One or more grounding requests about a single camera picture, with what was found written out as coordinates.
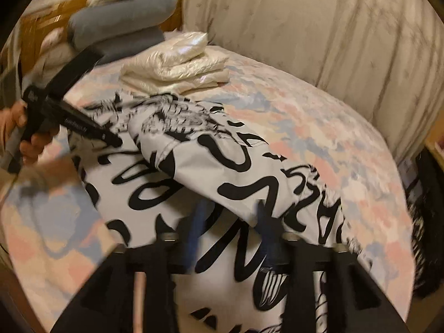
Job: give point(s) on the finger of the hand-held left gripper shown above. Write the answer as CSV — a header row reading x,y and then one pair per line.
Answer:
x,y
86,126
74,71

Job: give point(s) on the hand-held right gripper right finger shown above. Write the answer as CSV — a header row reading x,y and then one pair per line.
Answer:
x,y
264,230

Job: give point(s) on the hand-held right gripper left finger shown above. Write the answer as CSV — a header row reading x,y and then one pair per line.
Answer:
x,y
193,230

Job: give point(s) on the white black-printed large garment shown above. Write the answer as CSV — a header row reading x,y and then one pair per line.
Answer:
x,y
208,166

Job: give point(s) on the person's left hand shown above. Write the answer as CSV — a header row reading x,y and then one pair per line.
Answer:
x,y
34,147

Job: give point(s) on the wooden headboard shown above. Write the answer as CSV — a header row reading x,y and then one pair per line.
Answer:
x,y
41,27

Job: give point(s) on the grey-blue pillow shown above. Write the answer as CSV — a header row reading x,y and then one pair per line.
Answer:
x,y
121,14
131,45

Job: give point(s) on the pastel patterned bedspread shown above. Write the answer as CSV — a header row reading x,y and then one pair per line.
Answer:
x,y
312,145

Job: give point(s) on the folded cream shiny garment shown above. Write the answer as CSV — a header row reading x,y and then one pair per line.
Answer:
x,y
173,66

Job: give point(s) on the black and white patterned cloth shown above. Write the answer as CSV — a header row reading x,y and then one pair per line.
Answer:
x,y
425,215

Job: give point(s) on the wooden shelf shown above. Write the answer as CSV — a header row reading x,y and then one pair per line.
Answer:
x,y
436,152

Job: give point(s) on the beige curtain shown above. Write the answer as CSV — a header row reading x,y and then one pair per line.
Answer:
x,y
312,41

